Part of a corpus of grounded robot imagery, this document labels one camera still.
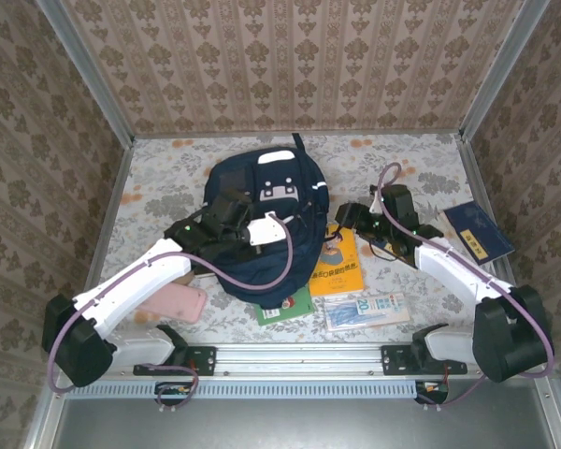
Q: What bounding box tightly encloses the aluminium mounting rail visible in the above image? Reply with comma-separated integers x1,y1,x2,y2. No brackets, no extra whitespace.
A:
109,343,481,381

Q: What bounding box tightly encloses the clear plastic stationery pack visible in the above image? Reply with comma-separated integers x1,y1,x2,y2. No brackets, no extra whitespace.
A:
324,292,411,332

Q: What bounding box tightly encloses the floral table cloth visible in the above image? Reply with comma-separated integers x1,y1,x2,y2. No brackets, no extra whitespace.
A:
81,133,518,345

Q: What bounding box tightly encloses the pink pencil case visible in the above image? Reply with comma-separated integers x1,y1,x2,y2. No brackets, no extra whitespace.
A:
133,282,209,324

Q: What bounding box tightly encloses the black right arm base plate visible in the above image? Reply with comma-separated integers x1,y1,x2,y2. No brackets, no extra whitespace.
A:
381,343,468,377

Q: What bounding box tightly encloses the navy blue student backpack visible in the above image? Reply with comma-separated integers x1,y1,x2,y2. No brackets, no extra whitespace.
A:
189,133,331,310

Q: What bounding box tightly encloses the light blue slotted cable duct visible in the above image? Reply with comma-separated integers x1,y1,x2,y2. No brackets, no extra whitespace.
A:
65,379,453,400

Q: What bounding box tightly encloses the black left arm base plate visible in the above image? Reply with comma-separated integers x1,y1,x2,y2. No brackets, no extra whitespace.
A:
133,343,217,378

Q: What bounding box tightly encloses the aluminium table end rail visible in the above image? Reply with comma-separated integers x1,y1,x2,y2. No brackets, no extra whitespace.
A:
133,129,462,140

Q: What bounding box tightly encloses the black connector board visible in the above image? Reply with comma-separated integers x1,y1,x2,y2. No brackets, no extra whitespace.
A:
414,380,451,405
154,381,198,407

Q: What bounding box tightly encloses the aluminium table side rail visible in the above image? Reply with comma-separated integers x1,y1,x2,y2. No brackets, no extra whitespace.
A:
455,133,518,289
81,138,137,300

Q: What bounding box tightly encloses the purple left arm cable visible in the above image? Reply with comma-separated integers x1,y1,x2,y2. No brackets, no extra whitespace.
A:
46,212,295,413

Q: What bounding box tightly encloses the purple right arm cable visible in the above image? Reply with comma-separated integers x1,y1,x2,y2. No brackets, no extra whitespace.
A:
377,162,555,412

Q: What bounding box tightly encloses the yellow paperback book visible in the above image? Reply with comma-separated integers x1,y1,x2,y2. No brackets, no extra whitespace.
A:
308,223,365,297

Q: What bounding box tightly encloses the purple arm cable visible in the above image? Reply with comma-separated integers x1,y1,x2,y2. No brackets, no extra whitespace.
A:
46,212,295,413
377,162,555,412

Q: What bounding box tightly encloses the grey metal panel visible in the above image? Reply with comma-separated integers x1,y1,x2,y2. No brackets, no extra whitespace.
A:
25,378,561,449

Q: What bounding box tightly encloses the aluminium frame post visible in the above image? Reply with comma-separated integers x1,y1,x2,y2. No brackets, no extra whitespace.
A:
458,0,552,141
36,0,136,147

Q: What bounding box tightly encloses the green notebook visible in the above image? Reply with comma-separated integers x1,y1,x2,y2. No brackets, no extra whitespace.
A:
254,284,317,327

